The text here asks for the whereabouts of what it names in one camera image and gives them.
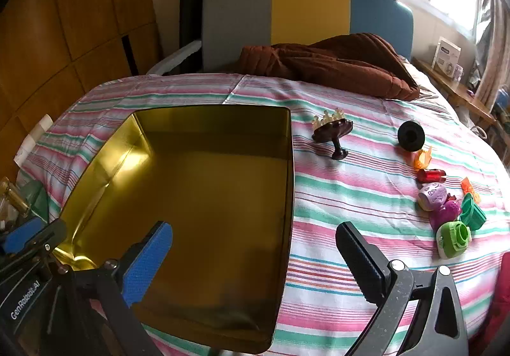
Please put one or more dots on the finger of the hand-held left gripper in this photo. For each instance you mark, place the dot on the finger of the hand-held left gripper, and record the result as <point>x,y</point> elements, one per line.
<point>20,238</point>

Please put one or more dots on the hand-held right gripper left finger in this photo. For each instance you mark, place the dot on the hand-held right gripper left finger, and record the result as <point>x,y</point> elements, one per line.
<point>147,260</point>

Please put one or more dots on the white bed frame rail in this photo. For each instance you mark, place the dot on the white bed frame rail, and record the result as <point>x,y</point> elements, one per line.
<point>175,57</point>

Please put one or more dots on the red cloth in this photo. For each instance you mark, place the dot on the red cloth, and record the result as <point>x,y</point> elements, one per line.
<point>498,320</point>

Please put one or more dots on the orange translucent toy piece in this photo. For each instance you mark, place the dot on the orange translucent toy piece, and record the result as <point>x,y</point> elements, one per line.
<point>422,160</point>

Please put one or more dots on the magenta toy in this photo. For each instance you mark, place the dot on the magenta toy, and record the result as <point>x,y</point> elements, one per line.
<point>444,214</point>

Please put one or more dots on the gold tin box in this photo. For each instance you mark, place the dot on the gold tin box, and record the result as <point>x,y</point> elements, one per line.
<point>199,188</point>

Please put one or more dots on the light green round toy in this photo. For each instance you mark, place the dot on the light green round toy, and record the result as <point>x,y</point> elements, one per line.
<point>452,240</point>

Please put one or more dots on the brown blanket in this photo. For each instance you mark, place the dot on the brown blanket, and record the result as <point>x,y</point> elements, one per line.
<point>338,65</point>

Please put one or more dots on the green plastic item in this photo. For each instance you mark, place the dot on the green plastic item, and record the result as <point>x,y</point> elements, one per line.
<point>36,198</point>

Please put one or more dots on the beige duvet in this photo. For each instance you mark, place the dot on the beige duvet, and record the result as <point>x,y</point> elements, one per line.
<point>422,81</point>

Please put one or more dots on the small white jar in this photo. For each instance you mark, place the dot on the small white jar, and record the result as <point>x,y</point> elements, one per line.
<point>459,71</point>

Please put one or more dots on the grey yellow blue headboard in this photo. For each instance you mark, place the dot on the grey yellow blue headboard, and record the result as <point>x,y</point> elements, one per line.
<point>310,9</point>

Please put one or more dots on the white cardboard box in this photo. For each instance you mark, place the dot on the white cardboard box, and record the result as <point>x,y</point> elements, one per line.
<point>446,55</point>

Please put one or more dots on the small red bottle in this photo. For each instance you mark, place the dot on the small red bottle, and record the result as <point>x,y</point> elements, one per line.
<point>430,175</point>

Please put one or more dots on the brown scalp massage brush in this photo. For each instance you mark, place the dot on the brown scalp massage brush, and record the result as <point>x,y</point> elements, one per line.
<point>330,130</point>

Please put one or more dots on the purple ball toy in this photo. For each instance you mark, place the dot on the purple ball toy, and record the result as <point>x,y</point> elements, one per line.
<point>432,196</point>

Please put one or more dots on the teal green toy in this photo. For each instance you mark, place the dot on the teal green toy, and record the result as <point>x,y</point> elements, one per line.
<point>472,214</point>

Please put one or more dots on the striped bedsheet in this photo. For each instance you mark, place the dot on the striped bedsheet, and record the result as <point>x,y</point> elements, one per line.
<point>358,196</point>

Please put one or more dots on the beige curtain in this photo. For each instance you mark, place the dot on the beige curtain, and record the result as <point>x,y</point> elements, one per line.
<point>494,41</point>

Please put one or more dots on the black round container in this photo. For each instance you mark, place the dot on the black round container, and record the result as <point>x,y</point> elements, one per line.
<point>410,136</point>

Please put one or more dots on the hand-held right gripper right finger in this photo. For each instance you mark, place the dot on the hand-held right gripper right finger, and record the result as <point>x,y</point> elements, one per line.
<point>358,256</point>

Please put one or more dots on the wooden shelf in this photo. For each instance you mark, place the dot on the wooden shelf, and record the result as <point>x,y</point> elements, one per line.
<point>458,91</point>

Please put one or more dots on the wooden wardrobe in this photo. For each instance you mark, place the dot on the wooden wardrobe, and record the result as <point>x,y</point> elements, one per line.
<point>59,21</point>

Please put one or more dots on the gold bottle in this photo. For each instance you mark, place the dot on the gold bottle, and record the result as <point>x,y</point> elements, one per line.
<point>16,200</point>

